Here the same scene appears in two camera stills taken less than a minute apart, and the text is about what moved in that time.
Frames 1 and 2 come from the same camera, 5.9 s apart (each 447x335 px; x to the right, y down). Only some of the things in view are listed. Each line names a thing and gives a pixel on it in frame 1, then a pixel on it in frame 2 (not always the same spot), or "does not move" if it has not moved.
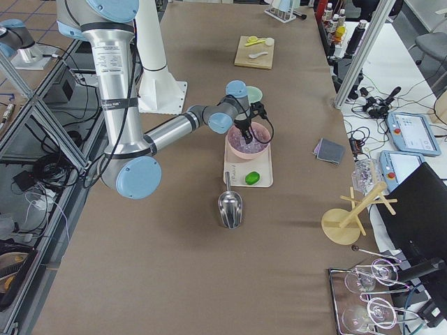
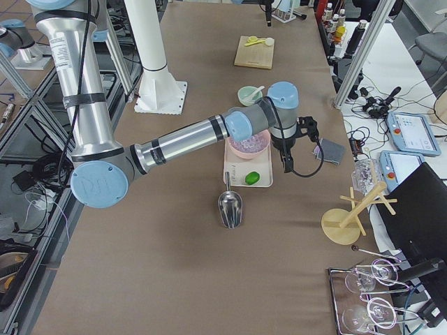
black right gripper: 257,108 → 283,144
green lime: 252,178 does not move
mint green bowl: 253,93 does not move
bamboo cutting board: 243,52 does not move
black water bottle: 355,39 does not move
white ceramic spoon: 257,54 → 249,99
